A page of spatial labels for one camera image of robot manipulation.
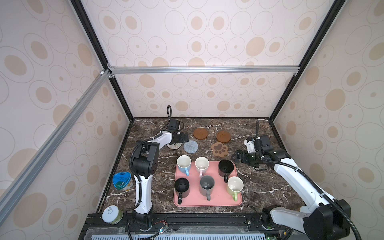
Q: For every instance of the brown wooden coaster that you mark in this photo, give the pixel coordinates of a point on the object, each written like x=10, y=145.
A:
x=200, y=133
x=223, y=137

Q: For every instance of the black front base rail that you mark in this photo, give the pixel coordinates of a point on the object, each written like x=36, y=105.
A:
x=192, y=226

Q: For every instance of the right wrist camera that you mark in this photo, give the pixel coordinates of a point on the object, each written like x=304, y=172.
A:
x=262, y=143

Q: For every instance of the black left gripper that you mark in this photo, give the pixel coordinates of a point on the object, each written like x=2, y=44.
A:
x=181, y=137

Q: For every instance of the blue grey round coaster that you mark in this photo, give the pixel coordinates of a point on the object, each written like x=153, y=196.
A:
x=191, y=147

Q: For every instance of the brown paw shaped coaster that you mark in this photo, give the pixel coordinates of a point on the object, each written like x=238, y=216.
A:
x=220, y=150

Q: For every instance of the horizontal aluminium bar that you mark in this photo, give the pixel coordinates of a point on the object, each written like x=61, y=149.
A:
x=201, y=70

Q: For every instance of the diagonal aluminium bar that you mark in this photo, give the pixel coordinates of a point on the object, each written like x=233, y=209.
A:
x=20, y=185

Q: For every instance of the black mug upper right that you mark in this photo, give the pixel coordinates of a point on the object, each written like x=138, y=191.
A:
x=226, y=167

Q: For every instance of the blue mug white inside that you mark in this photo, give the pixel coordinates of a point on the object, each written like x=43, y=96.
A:
x=184, y=164

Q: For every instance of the light grey woven coaster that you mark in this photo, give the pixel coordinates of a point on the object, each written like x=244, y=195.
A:
x=174, y=146

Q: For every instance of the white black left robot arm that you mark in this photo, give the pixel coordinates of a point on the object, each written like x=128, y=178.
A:
x=143, y=164

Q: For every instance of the grey mug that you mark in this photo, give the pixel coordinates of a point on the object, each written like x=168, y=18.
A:
x=207, y=184

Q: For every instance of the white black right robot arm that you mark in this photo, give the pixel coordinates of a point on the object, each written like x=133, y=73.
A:
x=323, y=217

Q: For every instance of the white pink mug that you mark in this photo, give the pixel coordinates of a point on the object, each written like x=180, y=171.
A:
x=202, y=165

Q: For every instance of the light green mug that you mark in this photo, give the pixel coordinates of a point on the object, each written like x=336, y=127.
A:
x=234, y=187

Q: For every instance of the blue round tin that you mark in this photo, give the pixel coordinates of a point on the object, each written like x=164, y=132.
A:
x=123, y=181

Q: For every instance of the black mug lower left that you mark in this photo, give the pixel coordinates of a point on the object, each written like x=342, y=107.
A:
x=182, y=188

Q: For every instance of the black mug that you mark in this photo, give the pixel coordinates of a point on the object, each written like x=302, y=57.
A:
x=226, y=167
x=182, y=188

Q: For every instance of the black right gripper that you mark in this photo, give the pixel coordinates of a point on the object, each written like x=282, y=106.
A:
x=244, y=154

